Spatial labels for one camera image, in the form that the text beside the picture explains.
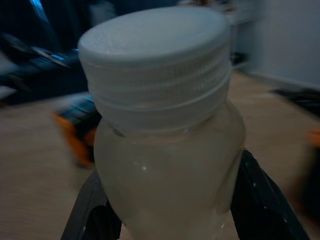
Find cloudy bottle with white cap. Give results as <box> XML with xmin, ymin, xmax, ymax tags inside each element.
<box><xmin>77</xmin><ymin>6</ymin><xmax>247</xmax><ymax>240</ymax></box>

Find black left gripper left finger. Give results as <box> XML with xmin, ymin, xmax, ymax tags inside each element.
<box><xmin>60</xmin><ymin>169</ymin><xmax>123</xmax><ymax>240</ymax></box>

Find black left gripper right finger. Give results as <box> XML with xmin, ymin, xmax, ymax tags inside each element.
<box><xmin>229</xmin><ymin>148</ymin><xmax>311</xmax><ymax>240</ymax></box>

